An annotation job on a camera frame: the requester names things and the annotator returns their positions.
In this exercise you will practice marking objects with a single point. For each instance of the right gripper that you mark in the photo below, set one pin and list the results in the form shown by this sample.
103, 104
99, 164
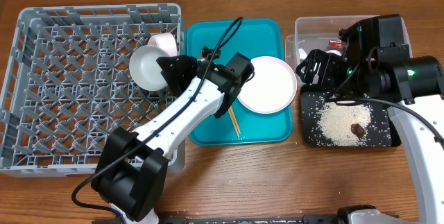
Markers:
320, 66

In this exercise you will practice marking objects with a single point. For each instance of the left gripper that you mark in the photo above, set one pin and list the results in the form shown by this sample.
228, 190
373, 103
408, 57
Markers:
175, 76

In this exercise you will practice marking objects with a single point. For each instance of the red snack wrapper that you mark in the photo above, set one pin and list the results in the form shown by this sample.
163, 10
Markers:
336, 44

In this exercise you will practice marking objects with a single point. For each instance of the pink bowl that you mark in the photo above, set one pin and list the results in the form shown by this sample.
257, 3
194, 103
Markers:
165, 41

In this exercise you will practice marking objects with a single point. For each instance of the white tissue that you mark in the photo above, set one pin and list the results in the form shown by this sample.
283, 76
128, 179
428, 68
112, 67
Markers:
302, 55

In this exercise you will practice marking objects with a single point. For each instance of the grey bowl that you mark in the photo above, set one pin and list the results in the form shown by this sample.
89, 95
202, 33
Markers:
144, 69

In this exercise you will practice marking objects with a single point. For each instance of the pile of white rice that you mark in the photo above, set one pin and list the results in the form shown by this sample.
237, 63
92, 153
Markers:
335, 121

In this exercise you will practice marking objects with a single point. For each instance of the large white plate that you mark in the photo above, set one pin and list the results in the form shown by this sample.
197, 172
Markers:
272, 87

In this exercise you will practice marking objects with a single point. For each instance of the brown food scrap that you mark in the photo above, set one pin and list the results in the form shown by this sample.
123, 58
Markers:
358, 130

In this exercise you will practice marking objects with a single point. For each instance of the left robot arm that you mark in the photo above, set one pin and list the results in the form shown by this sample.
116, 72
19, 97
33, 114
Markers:
131, 172

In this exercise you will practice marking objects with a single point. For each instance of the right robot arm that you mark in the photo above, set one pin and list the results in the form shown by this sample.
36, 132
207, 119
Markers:
414, 104

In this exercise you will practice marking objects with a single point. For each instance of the black waste tray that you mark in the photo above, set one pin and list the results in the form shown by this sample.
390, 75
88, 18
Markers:
380, 131

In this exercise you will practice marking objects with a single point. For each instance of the grey dishwasher rack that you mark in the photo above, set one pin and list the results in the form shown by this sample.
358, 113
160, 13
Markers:
67, 85

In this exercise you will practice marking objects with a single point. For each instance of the clear plastic bin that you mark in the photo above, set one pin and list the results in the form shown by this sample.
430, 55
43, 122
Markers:
312, 26

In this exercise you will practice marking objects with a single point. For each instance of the teal serving tray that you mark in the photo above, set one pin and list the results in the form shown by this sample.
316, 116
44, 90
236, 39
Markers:
255, 38

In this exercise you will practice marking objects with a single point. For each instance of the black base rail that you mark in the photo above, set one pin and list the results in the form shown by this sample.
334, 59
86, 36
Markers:
306, 219

